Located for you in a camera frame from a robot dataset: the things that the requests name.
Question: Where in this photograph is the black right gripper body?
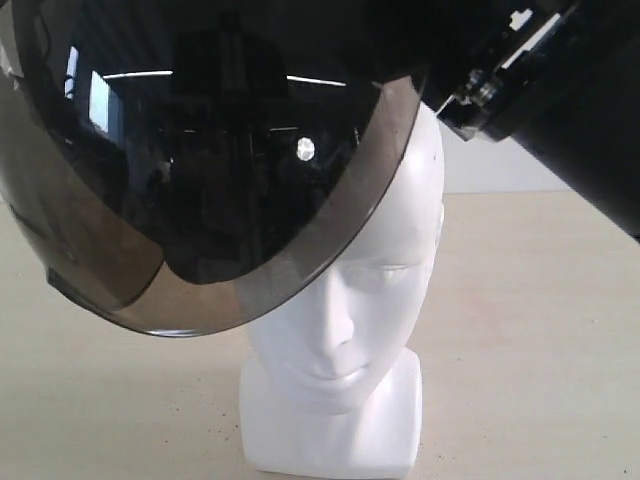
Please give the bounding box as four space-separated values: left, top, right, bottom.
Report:
434 1 590 141

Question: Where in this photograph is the black helmet with tinted visor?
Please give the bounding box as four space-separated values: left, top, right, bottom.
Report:
1 1 424 337

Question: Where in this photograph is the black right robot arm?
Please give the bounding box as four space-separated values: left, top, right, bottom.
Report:
439 1 639 239

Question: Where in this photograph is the white mannequin head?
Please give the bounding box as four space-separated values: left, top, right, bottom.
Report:
239 107 445 479

